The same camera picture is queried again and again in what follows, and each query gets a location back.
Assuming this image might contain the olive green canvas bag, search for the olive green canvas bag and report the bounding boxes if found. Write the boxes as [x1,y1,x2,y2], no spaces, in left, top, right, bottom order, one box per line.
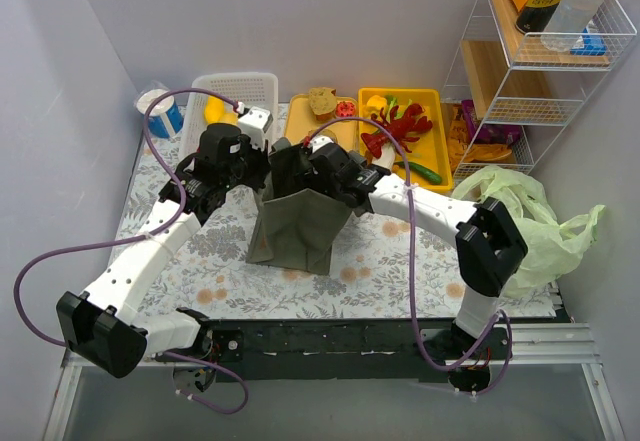
[246,137,352,275]

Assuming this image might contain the purple candy bag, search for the purple candy bag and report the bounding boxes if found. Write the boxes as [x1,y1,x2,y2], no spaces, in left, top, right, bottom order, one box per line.
[461,99,523,146]

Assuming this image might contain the clear water bottle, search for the clear water bottle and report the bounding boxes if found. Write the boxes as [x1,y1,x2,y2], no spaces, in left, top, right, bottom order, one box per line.
[540,0,604,52]

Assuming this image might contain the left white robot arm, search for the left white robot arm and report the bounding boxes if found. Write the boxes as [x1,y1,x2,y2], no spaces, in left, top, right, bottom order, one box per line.
[56,122,270,378]

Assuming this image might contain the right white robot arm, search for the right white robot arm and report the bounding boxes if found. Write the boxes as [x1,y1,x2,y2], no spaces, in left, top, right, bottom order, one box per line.
[302,141,528,339]

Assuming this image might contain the white toy radish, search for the white toy radish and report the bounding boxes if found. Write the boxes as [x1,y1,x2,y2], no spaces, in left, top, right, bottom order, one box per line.
[366,145,396,170]

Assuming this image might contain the yellow toy fruit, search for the yellow toy fruit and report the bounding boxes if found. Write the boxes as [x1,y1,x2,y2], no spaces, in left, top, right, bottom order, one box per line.
[203,96,237,125]

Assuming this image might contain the bread slice front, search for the bread slice front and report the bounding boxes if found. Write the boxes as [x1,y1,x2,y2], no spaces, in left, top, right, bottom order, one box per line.
[312,129,337,147]

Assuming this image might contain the bread slice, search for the bread slice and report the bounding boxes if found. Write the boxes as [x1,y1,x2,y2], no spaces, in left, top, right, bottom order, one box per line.
[312,129,337,147]
[308,87,338,122]

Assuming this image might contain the tissue roll in blue wrap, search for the tissue roll in blue wrap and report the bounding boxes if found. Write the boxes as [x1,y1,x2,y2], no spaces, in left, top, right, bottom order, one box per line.
[134,88,184,139]

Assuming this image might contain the pale yellow flat tray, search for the pale yellow flat tray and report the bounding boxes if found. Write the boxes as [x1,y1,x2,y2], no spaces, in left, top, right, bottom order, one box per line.
[284,94,359,151]

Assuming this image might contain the white perforated plastic basket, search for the white perforated plastic basket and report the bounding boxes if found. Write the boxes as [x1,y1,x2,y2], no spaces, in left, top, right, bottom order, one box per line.
[178,71,279,162]

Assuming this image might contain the yellow toy pepper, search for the yellow toy pepper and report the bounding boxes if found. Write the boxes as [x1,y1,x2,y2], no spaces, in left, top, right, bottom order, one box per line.
[364,95,389,117]

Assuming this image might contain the bread slice rear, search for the bread slice rear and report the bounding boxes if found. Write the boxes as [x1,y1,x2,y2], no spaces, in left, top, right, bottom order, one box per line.
[308,87,338,122]

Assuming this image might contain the green toy cucumber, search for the green toy cucumber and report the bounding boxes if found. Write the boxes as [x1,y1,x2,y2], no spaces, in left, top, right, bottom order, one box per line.
[393,162,443,185]

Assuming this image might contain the deep yellow plastic bin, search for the deep yellow plastic bin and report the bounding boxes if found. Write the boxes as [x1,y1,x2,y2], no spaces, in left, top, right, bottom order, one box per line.
[358,87,453,194]

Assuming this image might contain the red toy lobster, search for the red toy lobster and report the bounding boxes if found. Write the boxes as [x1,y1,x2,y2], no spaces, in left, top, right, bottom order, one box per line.
[360,103,433,158]

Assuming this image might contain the orange chips bag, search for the orange chips bag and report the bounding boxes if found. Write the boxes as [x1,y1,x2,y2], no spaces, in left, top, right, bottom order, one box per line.
[447,104,512,173]

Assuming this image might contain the light green plastic bag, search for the light green plastic bag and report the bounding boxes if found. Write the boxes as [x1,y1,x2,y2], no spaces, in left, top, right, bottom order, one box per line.
[452,165,605,299]

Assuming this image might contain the blue snack box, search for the blue snack box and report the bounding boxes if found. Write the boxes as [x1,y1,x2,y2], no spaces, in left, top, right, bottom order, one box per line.
[569,28,607,56]

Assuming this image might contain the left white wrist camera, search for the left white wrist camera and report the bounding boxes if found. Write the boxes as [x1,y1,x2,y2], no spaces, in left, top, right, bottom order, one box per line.
[236,103,274,151]

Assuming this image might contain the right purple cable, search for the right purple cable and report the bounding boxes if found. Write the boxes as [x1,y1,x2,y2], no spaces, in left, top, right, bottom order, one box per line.
[302,118,514,396]

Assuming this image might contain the purple cable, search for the purple cable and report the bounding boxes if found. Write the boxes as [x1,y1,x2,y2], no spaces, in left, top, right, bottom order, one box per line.
[12,88,250,415]
[302,118,514,396]

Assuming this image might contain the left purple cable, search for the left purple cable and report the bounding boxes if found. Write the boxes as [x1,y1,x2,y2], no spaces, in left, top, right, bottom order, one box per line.
[12,88,250,415]

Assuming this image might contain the white wire shelf rack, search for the white wire shelf rack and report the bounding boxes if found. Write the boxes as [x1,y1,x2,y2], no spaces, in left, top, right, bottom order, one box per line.
[442,0,638,174]

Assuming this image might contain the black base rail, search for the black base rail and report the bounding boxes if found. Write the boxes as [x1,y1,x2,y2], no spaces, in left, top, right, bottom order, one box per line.
[179,318,475,382]

